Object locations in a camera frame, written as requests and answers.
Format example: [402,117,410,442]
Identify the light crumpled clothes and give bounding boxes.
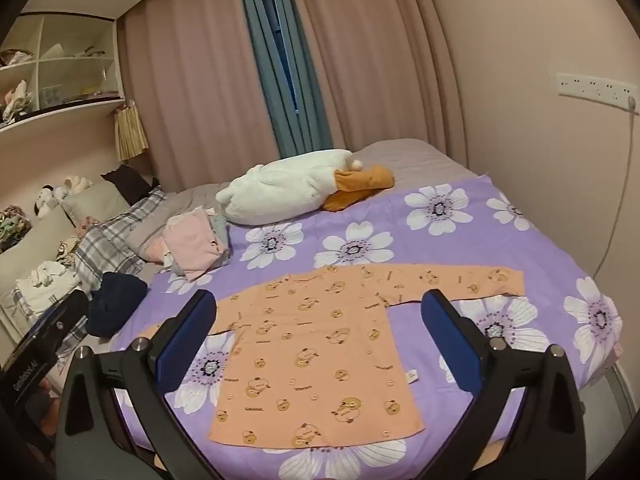
[0,80,33,123]

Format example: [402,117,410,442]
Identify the white cable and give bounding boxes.
[595,100,640,273]

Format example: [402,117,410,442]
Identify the pink folded garment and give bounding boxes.
[165,209,232,282]

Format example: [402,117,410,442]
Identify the beige cushion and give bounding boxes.
[60,179,132,228]
[0,205,76,281]

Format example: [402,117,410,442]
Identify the white plush duck toy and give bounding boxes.
[215,149,396,226]

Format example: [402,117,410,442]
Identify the grey folded garment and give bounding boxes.
[207,214,233,266]

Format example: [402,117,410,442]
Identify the white striped garment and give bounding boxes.
[15,260,76,316]

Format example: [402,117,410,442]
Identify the pale plush toy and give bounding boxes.
[62,175,93,196]

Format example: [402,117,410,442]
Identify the colourful knitted cloth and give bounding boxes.
[0,205,33,253]

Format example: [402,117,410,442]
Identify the yellow pleated cloth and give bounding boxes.
[114,101,150,162]

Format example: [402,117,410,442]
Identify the orange printed shirt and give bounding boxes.
[137,263,526,450]

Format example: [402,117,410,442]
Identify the pink curtain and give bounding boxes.
[117,0,281,193]
[282,0,468,168]

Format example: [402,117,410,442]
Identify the dark brown cloth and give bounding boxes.
[100,164,161,206]

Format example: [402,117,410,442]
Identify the white wall shelf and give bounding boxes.
[0,12,126,133]

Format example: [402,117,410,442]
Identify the blue-grey curtain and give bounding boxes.
[235,0,333,158]

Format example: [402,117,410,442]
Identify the window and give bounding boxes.
[272,0,301,113]

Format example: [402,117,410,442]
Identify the white power strip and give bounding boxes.
[555,72,638,110]

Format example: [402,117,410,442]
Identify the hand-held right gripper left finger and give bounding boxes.
[55,289,221,480]

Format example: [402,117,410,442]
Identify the purple floral blanket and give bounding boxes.
[107,175,626,480]

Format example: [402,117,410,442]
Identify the navy dark cloth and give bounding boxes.
[89,271,150,338]

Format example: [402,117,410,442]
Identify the black and white plush toy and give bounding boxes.
[34,185,68,218]

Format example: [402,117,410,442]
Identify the brown printed cloth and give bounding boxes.
[55,237,83,266]

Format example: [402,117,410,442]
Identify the peach cloth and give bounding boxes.
[147,237,171,263]

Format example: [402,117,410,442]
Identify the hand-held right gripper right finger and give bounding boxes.
[421,289,587,480]

